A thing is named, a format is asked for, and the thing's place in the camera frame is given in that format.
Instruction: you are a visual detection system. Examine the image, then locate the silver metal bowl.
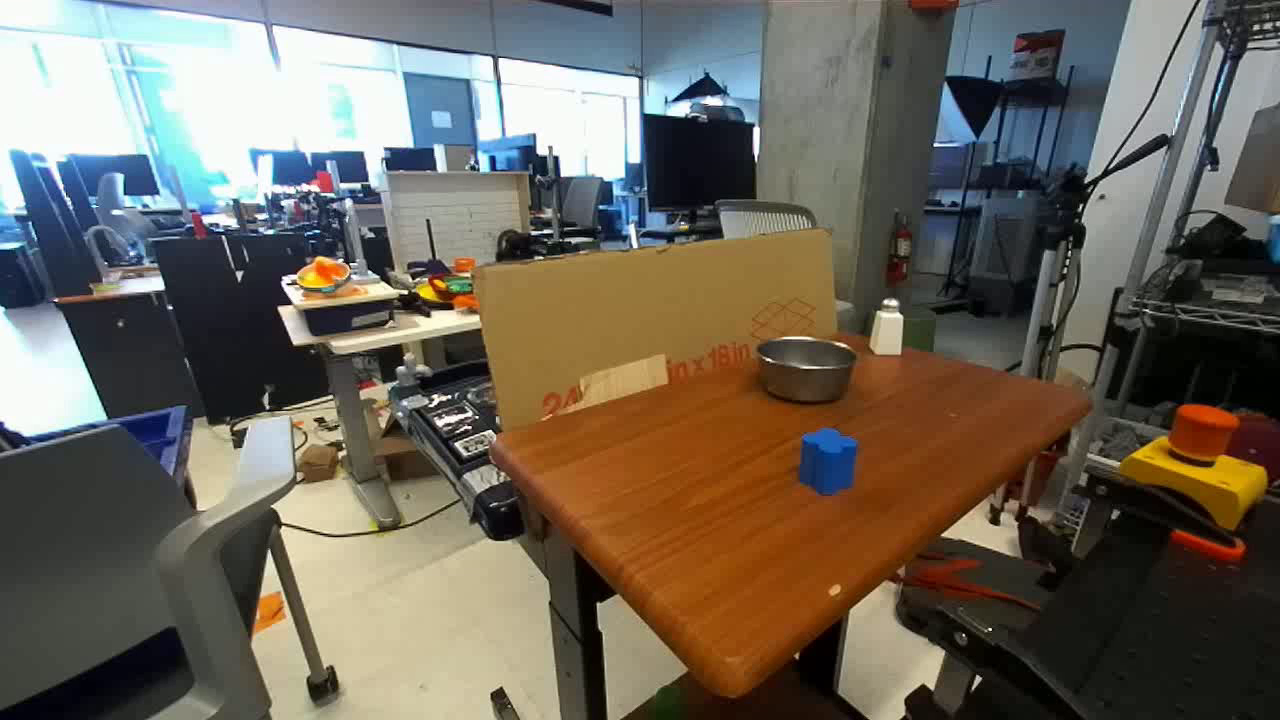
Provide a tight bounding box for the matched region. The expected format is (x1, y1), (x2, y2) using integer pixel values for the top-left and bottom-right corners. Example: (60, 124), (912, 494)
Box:
(750, 332), (859, 408)

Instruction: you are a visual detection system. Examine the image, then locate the white salt cellar silver lid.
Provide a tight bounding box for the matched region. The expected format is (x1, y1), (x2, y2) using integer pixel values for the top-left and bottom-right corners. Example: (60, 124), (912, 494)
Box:
(867, 295), (906, 360)

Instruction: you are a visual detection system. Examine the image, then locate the brown cardboard sheet red print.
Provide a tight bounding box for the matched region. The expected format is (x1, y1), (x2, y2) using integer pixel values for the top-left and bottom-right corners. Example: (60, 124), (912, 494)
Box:
(473, 225), (838, 433)

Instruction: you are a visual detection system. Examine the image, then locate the black tray with gadgets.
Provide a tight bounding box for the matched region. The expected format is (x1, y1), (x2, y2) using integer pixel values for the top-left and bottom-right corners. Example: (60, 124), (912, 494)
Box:
(391, 371), (526, 545)

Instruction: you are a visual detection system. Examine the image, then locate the black monitor screen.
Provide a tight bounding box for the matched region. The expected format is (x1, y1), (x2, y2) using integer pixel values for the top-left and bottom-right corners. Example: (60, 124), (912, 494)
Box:
(640, 112), (758, 211)

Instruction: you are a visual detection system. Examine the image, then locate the colourful toy pile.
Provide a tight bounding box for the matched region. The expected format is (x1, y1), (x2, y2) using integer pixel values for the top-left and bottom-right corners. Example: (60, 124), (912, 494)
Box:
(406, 250), (480, 314)

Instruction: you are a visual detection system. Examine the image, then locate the blue cube block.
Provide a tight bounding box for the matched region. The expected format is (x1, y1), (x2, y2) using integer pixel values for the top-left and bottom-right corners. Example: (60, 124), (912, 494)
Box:
(794, 424), (865, 500)

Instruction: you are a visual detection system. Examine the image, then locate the white panel board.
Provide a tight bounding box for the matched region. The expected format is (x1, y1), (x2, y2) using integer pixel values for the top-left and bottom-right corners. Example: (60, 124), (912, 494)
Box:
(382, 169), (533, 270)

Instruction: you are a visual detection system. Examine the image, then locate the black table leg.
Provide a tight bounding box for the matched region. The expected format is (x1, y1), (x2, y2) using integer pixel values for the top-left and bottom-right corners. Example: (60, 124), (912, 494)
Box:
(522, 532), (612, 720)

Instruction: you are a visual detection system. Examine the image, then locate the white side table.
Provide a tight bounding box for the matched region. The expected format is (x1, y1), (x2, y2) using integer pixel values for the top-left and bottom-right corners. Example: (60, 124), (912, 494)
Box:
(277, 300), (489, 532)

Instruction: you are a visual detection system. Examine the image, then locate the red fire extinguisher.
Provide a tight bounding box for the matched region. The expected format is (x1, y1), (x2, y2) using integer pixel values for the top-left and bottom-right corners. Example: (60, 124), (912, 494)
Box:
(882, 214), (918, 295)

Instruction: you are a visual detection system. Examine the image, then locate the concrete pillar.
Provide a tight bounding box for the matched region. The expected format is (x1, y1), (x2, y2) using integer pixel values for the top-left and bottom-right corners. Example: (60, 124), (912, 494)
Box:
(754, 0), (957, 335)

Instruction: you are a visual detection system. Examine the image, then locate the black bin with orange item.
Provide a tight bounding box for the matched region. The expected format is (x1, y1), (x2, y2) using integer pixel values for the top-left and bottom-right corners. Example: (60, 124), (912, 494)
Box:
(281, 254), (399, 335)

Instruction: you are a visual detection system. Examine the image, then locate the black desk cabinet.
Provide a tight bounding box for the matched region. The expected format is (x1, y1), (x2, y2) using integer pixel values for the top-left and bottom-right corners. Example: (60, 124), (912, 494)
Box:
(147, 231), (330, 424)

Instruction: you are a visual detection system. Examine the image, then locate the orange floor tape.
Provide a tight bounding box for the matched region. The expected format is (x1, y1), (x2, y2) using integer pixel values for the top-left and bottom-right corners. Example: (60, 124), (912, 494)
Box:
(251, 593), (291, 641)

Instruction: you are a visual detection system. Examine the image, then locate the black equipment shelf rack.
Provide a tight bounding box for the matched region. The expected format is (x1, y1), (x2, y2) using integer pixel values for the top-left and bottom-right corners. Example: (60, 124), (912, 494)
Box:
(1103, 211), (1280, 419)

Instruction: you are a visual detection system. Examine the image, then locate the yellow emergency stop orange button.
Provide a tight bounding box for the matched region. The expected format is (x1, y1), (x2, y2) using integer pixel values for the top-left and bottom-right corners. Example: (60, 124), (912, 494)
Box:
(1116, 401), (1272, 537)

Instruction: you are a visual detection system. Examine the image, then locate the grey office chair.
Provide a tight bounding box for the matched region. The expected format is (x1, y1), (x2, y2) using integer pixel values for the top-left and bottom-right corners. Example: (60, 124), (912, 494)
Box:
(0, 410), (344, 720)

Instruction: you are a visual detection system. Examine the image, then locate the camera tripod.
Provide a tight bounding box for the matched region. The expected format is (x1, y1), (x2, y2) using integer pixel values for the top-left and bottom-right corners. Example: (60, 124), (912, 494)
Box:
(1014, 131), (1175, 393)

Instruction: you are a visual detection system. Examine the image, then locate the red wall sign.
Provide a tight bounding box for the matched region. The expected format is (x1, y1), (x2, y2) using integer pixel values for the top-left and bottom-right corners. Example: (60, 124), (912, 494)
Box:
(1007, 28), (1067, 86)

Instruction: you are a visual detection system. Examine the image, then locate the black machine frame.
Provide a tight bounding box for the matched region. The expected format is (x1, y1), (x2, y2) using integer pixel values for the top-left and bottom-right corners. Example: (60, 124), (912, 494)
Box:
(891, 500), (1280, 720)

